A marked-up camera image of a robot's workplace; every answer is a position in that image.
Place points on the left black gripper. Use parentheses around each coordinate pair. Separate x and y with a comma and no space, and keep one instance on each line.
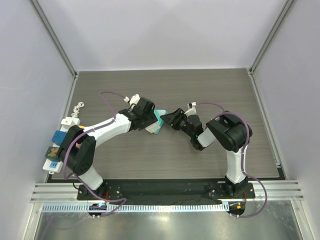
(152,119)

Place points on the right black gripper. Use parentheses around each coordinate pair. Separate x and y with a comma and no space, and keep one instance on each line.
(179,119)

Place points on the teal triangular socket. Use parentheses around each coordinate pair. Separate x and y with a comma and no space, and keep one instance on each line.
(158,113)

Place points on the white power strip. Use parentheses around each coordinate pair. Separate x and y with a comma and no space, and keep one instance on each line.
(53,167)

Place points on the blue cube socket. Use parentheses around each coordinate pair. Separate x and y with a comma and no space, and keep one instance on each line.
(58,137)

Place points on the dark green cube socket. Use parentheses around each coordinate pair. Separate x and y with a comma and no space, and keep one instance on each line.
(52,154)

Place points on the white cube socket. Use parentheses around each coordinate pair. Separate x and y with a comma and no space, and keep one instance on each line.
(153,128)

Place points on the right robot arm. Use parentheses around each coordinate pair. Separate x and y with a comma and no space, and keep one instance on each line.
(228,130)

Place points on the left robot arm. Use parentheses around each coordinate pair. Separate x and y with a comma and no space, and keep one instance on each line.
(79,145)

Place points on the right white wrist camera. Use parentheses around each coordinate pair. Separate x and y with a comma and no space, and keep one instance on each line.
(191,109)

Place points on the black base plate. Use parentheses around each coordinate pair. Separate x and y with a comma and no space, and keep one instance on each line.
(173,192)

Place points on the white slotted cable duct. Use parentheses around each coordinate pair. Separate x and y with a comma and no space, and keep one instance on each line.
(99,208)

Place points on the aluminium front rail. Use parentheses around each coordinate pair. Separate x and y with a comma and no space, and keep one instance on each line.
(277,190)

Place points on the left aluminium frame post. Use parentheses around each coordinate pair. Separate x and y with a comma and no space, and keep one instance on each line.
(53,36)

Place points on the aluminium frame post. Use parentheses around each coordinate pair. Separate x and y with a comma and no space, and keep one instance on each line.
(53,36)
(285,10)

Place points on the right aluminium frame post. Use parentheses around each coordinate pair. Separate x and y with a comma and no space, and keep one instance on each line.
(285,10)

